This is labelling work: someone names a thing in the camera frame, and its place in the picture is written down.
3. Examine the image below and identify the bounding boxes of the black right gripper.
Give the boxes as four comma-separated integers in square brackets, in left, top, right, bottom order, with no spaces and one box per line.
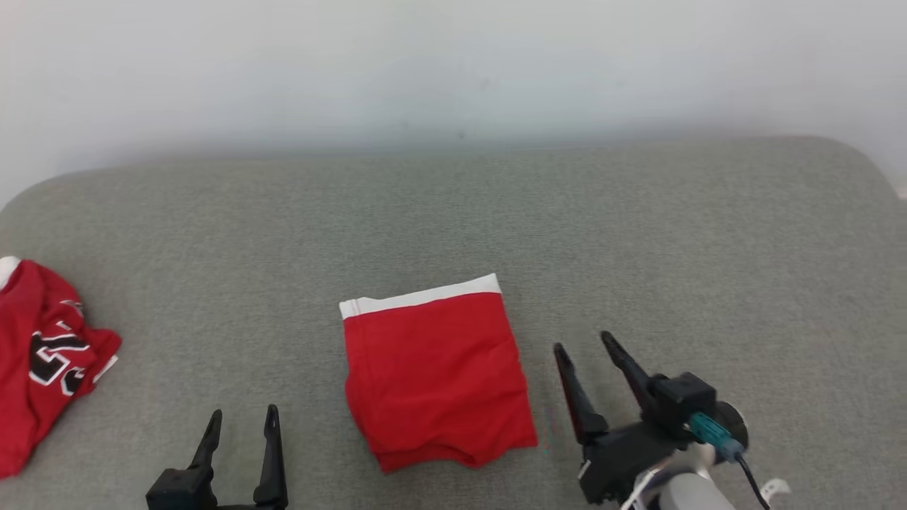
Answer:
[553,331,694,505]

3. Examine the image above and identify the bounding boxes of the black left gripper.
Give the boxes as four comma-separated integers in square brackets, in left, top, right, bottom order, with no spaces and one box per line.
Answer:
[188,404,289,510]

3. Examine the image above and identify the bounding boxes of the red shorts white waistband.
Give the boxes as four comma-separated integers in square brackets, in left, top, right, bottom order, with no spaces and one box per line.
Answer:
[339,273,539,474]

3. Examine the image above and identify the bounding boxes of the red jersey black white print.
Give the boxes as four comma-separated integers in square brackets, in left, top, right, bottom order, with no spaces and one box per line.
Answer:
[0,256,123,479]

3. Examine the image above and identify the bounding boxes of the right arm teal-plug black cable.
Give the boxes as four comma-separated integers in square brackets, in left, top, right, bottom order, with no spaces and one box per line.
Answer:
[687,413,773,510]

